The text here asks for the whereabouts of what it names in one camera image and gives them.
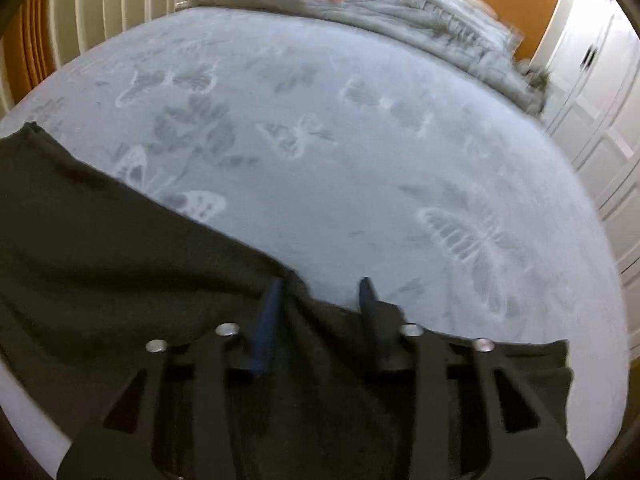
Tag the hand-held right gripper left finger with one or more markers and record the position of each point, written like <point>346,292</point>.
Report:
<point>269,325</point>

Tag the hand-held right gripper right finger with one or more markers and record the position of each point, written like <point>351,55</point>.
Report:
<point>368,310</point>

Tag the black pants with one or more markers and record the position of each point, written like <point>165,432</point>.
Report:
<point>125,260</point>

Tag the grey quilted comforter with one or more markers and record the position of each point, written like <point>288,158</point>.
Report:
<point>400,7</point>

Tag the white curtain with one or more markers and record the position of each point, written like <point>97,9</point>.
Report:
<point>125,0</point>

